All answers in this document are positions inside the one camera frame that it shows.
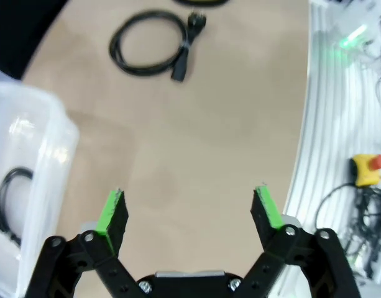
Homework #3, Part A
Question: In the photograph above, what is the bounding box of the black wire tangle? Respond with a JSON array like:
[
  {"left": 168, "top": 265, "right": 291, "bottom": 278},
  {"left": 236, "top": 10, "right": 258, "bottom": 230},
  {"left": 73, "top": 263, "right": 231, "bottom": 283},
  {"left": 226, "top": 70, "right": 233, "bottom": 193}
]
[{"left": 347, "top": 186, "right": 381, "bottom": 278}]

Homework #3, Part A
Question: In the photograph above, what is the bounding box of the black usb cable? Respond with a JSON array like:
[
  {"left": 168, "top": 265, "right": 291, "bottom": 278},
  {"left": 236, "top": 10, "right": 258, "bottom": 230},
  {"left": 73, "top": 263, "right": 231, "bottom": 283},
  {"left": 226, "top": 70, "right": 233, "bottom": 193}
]
[{"left": 173, "top": 0, "right": 230, "bottom": 9}]

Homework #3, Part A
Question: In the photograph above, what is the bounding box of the clear plastic storage bin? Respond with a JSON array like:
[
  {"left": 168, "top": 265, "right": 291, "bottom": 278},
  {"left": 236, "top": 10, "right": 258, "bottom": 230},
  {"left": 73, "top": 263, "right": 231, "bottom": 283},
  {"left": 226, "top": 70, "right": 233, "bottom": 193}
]
[{"left": 0, "top": 81, "right": 81, "bottom": 293}]

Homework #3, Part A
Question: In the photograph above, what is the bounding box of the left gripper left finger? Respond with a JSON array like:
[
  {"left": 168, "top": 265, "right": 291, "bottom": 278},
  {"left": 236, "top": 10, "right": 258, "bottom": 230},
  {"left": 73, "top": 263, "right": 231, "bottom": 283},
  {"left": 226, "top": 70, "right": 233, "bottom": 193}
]
[{"left": 24, "top": 187, "right": 138, "bottom": 298}]

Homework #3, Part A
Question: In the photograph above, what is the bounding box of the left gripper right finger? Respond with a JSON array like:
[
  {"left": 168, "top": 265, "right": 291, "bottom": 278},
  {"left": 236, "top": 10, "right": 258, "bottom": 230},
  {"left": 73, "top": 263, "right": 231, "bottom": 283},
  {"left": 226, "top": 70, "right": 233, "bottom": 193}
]
[{"left": 244, "top": 184, "right": 362, "bottom": 298}]

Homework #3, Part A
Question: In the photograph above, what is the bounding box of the black cable with grey tie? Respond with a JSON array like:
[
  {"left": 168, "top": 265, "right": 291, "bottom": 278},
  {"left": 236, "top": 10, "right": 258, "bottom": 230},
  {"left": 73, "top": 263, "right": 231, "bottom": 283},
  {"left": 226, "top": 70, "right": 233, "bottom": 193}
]
[{"left": 108, "top": 11, "right": 207, "bottom": 83}]

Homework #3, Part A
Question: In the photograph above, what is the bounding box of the black emergency stop cable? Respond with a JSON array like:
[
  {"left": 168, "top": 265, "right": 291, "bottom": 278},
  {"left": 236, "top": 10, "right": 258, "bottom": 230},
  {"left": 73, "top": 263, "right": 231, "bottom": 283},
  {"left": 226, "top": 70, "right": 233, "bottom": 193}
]
[{"left": 314, "top": 182, "right": 360, "bottom": 237}]

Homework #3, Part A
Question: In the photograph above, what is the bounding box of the yellow emergency stop button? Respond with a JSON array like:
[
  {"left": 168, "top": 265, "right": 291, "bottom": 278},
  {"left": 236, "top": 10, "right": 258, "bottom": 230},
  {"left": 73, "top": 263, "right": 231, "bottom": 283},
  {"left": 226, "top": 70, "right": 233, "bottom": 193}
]
[{"left": 350, "top": 153, "right": 381, "bottom": 188}]

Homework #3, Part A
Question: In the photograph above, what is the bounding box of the black cable with chunky plug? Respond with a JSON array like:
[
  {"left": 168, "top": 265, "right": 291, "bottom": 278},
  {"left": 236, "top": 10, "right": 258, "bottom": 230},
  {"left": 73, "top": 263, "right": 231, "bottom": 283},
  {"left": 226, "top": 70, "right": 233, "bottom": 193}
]
[{"left": 0, "top": 167, "right": 35, "bottom": 249}]

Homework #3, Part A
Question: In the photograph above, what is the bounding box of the green status light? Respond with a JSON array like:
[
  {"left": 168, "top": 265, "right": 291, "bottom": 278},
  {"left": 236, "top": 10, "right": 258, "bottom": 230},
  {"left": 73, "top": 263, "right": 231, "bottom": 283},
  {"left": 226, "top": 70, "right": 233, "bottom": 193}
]
[{"left": 337, "top": 24, "right": 370, "bottom": 50}]

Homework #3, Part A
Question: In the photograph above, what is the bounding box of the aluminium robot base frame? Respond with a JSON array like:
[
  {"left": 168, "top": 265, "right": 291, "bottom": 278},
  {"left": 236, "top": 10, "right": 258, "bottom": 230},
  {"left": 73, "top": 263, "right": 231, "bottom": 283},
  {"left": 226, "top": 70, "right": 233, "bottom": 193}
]
[{"left": 283, "top": 0, "right": 381, "bottom": 288}]

